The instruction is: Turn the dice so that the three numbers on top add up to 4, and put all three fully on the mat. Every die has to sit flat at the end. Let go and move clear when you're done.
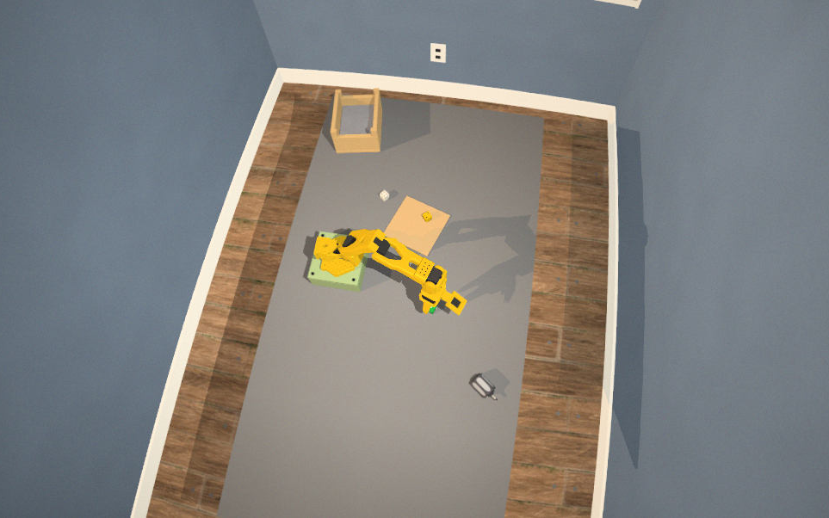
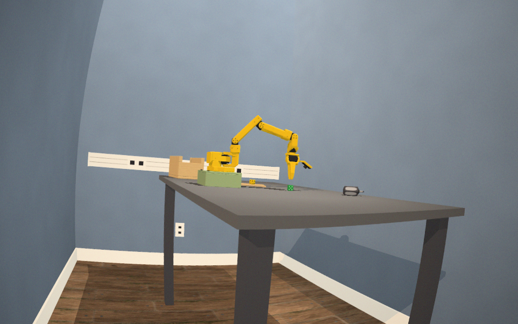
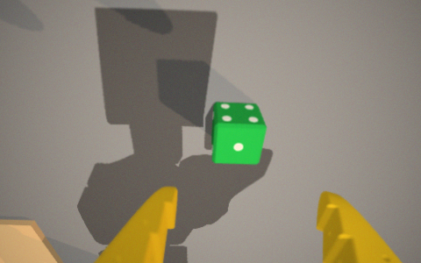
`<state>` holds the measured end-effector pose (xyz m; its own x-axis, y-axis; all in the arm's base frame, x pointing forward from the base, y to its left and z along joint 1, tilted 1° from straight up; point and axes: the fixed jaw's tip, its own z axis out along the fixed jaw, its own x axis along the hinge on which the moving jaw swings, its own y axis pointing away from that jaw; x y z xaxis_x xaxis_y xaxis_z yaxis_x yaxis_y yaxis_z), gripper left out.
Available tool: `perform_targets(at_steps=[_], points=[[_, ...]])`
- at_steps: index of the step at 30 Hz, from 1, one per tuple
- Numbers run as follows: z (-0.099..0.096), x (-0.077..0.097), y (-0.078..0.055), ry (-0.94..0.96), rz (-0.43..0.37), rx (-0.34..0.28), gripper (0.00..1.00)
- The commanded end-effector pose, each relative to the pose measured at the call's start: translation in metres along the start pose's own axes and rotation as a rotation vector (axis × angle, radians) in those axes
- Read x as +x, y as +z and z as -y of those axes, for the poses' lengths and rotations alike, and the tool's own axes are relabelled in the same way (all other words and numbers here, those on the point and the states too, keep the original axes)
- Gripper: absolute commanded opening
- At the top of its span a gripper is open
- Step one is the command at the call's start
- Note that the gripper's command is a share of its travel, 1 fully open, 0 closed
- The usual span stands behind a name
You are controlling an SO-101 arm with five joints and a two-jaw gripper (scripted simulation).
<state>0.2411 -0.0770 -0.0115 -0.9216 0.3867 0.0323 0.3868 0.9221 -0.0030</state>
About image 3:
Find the tan mat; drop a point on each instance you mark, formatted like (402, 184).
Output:
(22, 241)

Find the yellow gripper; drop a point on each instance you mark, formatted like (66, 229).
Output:
(347, 236)

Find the green die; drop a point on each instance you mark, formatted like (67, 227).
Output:
(238, 132)

